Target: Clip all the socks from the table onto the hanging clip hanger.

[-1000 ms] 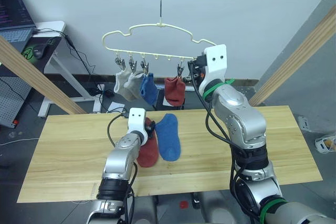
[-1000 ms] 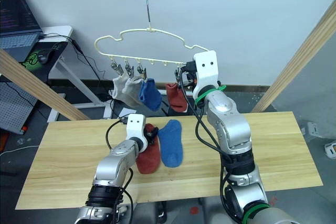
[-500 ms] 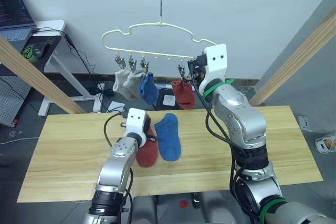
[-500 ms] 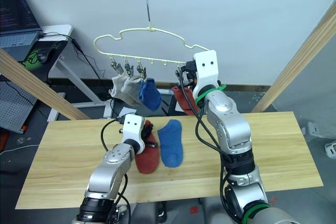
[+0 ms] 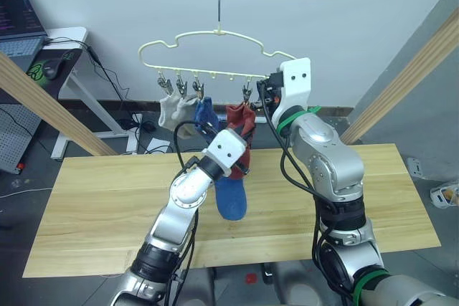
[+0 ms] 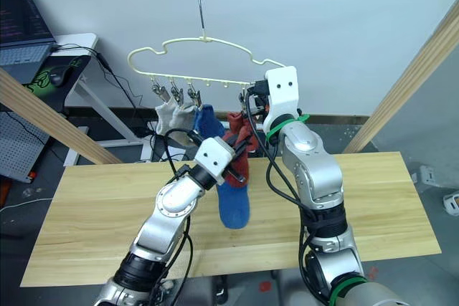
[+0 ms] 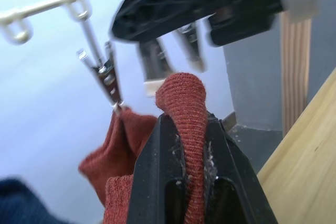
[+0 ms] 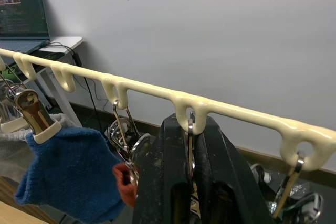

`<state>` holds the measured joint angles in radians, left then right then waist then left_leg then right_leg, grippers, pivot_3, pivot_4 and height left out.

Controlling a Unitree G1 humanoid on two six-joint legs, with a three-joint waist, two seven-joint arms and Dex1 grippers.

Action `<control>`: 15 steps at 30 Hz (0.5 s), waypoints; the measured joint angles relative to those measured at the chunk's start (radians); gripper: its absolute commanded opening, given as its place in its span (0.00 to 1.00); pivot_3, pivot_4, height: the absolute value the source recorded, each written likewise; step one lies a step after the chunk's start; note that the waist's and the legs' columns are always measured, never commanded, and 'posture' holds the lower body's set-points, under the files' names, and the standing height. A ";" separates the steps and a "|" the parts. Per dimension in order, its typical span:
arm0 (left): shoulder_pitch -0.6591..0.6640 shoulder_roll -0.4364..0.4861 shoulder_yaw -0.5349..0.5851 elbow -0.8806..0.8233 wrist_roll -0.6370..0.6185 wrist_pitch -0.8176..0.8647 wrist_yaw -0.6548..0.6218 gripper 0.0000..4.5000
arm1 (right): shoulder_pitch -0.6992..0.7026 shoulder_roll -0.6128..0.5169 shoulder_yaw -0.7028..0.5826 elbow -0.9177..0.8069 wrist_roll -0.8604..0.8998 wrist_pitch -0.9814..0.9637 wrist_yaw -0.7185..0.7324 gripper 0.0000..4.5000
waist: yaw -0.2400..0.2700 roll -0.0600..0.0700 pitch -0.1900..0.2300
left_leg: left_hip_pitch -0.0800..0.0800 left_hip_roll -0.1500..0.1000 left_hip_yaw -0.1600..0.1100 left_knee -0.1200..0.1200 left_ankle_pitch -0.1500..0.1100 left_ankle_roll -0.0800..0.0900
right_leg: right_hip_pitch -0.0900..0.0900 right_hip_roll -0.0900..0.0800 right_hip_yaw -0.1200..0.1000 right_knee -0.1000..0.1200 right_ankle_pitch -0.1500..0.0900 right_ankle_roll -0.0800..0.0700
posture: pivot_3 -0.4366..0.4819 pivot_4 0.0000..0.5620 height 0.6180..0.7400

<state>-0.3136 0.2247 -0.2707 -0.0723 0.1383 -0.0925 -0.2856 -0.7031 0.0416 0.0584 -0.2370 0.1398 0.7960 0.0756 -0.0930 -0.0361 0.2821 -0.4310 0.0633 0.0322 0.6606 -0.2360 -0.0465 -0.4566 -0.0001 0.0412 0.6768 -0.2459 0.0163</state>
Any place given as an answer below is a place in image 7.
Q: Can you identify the rust red knitted sock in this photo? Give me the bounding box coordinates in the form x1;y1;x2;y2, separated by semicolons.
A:
78;106;158;205
104;71;208;224

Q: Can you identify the metal hanger clip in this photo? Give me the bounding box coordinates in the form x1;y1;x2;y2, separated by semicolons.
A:
75;1;126;111
138;22;207;98

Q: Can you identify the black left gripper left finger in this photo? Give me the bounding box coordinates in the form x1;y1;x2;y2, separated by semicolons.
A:
127;112;194;224

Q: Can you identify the navy blue sock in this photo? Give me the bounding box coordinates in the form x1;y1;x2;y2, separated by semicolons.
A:
0;175;89;224

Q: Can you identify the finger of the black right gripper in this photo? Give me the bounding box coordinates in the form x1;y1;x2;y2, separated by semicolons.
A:
209;8;277;48
109;0;238;44

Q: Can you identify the white clip hanger bar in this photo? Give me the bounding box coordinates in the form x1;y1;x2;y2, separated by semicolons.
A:
0;0;165;44

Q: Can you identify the plywood stand post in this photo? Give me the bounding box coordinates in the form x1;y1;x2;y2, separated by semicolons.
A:
279;11;313;136

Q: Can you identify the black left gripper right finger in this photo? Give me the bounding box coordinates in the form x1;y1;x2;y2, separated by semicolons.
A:
203;112;278;224

